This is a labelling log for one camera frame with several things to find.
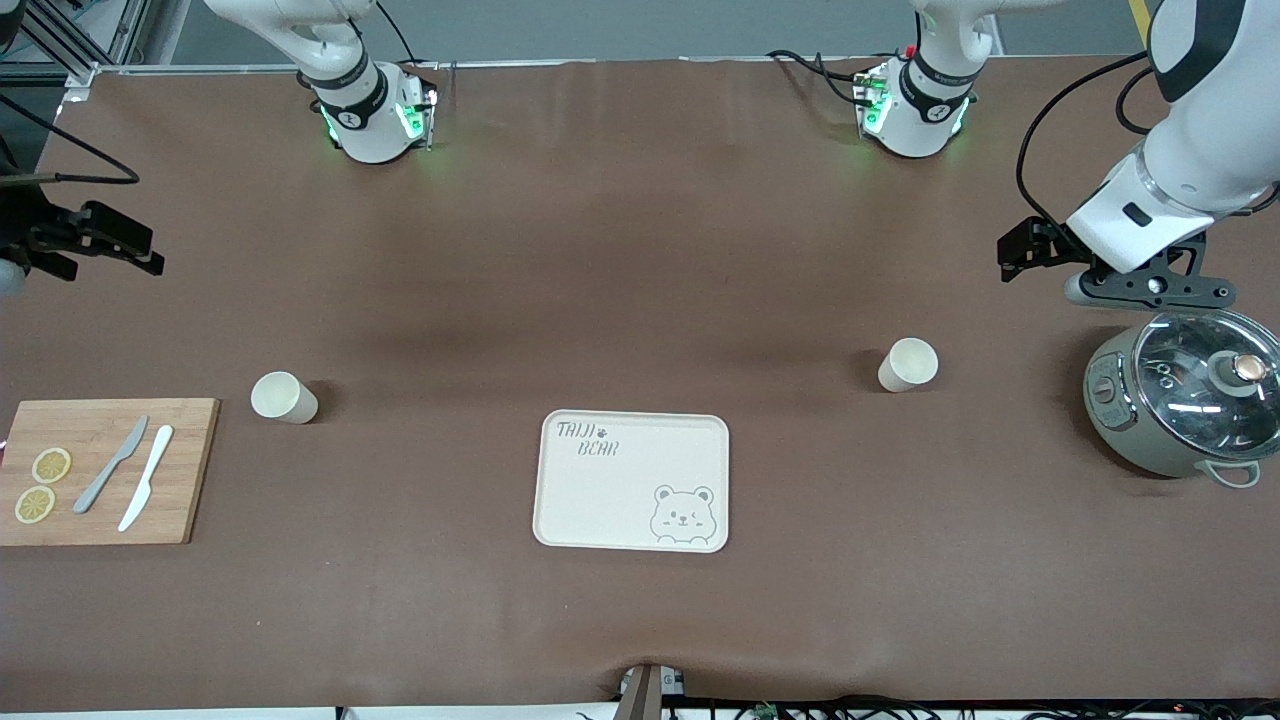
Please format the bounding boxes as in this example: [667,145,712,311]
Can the white cup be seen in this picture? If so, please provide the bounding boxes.
[250,371,320,425]
[877,337,940,394]

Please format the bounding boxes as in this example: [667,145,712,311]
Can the grey-green electric cooking pot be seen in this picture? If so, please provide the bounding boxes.
[1083,305,1280,489]

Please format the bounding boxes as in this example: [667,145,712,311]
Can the glass pot lid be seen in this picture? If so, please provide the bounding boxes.
[1133,308,1280,463]

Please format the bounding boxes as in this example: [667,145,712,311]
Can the grey plastic knife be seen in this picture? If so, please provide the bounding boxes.
[72,414,150,516]

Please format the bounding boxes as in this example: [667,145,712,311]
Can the white plastic knife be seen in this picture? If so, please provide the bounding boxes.
[117,424,175,533]

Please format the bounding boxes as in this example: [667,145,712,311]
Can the wooden cutting board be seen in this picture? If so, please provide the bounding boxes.
[0,398,221,547]

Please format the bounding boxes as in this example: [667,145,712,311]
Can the brown table cover mat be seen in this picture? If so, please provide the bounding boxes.
[0,55,1280,713]

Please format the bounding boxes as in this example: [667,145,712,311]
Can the cream tray with bear print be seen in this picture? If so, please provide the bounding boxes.
[532,409,731,554]

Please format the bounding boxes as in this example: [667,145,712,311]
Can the black right camera bracket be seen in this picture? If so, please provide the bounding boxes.
[0,190,81,281]

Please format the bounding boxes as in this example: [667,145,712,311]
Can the black camera bracket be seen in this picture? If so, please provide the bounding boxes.
[0,190,81,281]
[1063,240,1237,311]

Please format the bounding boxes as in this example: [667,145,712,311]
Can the black left camera bracket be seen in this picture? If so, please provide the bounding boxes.
[1063,240,1237,311]

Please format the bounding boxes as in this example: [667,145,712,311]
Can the short black left arm cable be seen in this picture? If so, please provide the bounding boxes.
[1114,64,1156,137]

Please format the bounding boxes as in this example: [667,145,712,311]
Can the aluminium frame profile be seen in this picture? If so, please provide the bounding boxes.
[0,0,151,93]

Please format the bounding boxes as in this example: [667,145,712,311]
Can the black left arm base cable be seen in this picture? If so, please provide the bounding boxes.
[765,48,886,106]

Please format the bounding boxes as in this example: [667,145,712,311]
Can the black arm base cable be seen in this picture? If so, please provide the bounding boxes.
[765,48,886,106]
[372,0,419,71]

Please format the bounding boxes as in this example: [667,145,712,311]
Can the black right arm base cable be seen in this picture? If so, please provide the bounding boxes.
[372,0,419,71]

